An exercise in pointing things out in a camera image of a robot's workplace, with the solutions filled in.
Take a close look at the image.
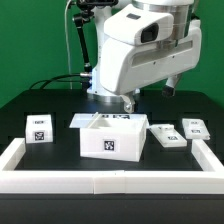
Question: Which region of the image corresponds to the white door panel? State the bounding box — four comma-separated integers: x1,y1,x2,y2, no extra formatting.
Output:
149,124,187,148
182,118,210,140

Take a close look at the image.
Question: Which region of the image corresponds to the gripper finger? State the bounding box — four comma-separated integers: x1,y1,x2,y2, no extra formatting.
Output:
121,94,135,113

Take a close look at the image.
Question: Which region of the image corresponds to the white U-shaped fence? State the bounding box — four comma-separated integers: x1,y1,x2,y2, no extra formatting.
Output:
0,138,224,194

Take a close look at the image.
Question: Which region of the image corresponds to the black cable bundle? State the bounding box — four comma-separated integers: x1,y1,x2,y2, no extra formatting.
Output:
29,73,92,90

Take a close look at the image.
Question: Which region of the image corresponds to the white cable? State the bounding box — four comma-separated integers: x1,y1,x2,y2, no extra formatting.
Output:
64,0,74,90

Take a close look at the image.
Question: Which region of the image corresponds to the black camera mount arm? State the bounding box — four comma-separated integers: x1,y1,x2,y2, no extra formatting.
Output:
73,0,118,73

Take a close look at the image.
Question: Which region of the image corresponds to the small white cabinet top block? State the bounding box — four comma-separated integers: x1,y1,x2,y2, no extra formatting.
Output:
25,114,53,144

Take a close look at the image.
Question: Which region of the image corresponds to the white marker sheet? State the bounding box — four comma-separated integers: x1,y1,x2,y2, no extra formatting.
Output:
69,113,148,128

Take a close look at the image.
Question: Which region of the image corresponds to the white cabinet body box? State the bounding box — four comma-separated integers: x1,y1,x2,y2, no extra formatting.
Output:
80,113,148,162

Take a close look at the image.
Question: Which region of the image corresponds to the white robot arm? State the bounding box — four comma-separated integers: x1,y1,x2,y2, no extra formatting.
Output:
87,0,202,113

